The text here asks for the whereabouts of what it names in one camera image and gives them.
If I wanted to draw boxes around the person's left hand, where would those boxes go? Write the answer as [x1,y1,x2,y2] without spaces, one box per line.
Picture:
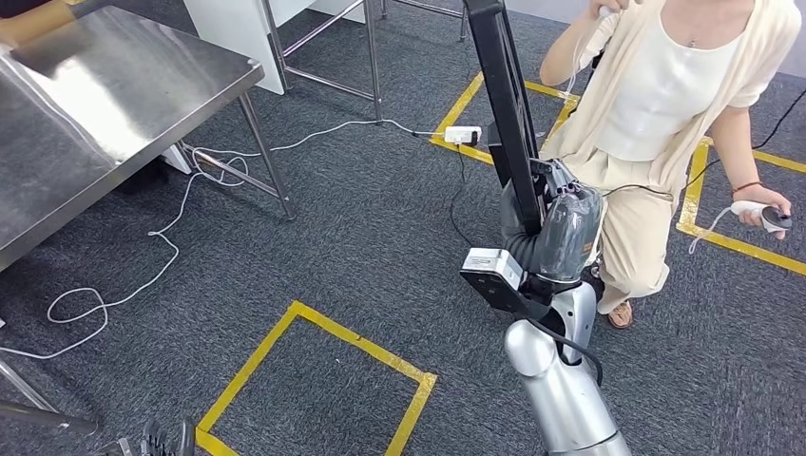
[732,183,794,241]

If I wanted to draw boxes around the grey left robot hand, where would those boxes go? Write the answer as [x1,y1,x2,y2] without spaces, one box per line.
[138,418,198,456]

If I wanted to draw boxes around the person's right hand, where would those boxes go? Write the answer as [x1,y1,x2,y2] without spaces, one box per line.
[586,0,634,20]

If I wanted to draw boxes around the white handheld controller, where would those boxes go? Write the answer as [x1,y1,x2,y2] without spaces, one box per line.
[562,5,623,97]
[687,199,794,257]

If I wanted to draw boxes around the black plastic frame part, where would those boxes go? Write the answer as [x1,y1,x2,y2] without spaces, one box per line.
[462,0,549,238]

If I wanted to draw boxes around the stainless steel workbench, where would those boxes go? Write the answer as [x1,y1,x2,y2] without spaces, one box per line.
[0,5,298,437]

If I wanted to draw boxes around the yellow floor tape square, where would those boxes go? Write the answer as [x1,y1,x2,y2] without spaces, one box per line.
[195,299,438,456]
[429,70,582,167]
[675,136,806,278]

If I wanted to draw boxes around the person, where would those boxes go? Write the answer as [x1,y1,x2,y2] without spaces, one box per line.
[538,0,806,331]

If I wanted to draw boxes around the white power strip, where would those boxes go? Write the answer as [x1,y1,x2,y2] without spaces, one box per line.
[443,124,484,148]

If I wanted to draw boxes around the white panel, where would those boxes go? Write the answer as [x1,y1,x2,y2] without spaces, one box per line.
[182,0,335,97]

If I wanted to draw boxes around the long white cable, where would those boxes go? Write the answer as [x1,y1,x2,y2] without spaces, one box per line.
[0,118,447,362]

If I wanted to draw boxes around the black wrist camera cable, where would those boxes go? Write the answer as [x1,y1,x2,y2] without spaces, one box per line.
[526,317,605,387]

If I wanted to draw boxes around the long black cable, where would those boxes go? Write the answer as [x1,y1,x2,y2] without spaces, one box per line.
[449,87,806,248]

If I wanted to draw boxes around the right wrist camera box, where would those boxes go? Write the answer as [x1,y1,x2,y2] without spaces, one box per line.
[459,247,555,319]

